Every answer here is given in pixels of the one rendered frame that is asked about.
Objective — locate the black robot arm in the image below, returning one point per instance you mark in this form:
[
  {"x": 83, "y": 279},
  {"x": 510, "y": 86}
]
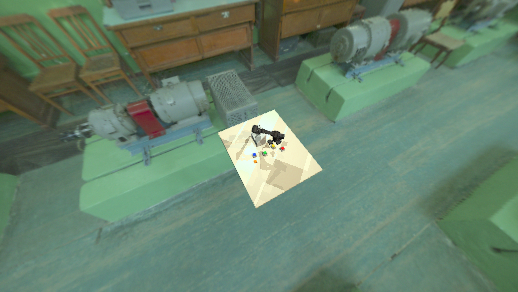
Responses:
[{"x": 274, "y": 134}]

